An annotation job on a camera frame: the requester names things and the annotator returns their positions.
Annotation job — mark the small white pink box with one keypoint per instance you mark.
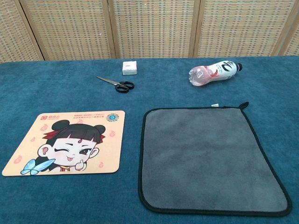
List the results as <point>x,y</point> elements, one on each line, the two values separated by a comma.
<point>130,68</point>

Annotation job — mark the pink drink plastic bottle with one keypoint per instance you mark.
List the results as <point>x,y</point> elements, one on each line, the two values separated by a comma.
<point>217,71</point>

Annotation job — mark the cartoon girl mouse pad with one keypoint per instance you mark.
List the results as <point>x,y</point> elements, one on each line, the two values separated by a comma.
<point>70,144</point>

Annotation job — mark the green cloth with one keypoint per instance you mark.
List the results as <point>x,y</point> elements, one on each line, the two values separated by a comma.
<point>205,158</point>

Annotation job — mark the woven wooden folding screen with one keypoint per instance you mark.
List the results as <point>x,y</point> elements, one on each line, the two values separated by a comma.
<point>149,28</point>

